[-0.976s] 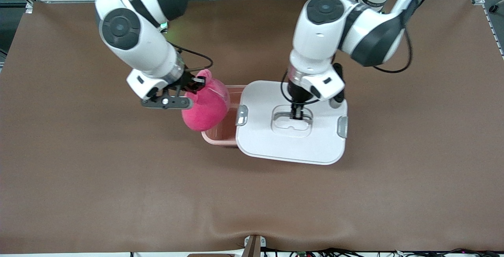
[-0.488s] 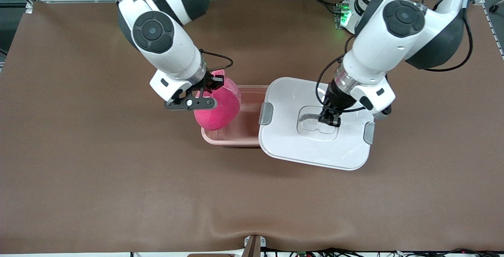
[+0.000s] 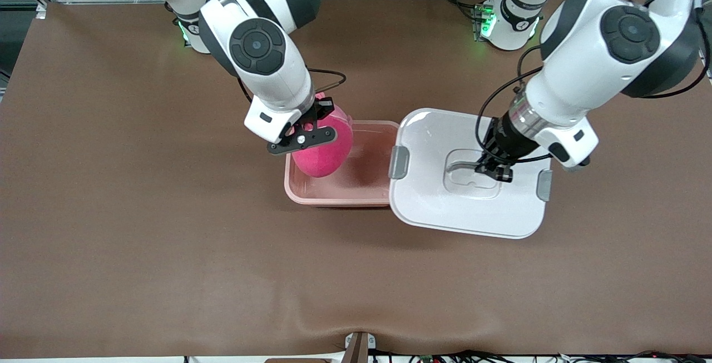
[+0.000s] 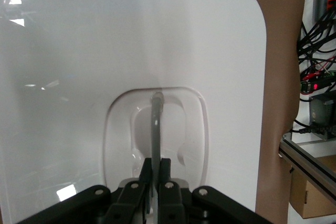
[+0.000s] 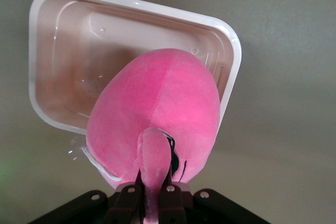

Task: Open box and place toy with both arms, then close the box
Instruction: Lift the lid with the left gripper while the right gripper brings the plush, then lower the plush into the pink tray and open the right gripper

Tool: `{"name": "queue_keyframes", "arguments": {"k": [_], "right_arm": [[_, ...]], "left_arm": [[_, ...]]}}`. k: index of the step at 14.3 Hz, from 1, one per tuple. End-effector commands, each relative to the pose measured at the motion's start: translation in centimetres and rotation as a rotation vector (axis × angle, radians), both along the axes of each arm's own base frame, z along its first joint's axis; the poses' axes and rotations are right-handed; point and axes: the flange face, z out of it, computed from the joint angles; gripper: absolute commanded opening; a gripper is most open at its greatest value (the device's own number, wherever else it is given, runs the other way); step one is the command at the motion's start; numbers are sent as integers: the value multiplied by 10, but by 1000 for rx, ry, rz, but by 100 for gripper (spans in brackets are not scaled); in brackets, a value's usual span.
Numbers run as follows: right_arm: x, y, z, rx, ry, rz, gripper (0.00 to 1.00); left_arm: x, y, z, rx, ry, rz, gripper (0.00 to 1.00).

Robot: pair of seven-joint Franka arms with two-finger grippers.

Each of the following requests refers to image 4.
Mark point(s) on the brown cardboard box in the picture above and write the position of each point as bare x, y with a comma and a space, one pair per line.
309, 197

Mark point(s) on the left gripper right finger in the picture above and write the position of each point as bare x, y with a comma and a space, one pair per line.
170, 203

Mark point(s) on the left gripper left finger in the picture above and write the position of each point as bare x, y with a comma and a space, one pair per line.
131, 200

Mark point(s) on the dark grey electronic module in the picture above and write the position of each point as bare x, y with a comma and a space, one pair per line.
320, 113

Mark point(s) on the circuit board with red light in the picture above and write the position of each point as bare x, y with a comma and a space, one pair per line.
315, 86

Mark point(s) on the aluminium camera mount profile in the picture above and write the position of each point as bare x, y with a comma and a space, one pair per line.
302, 155

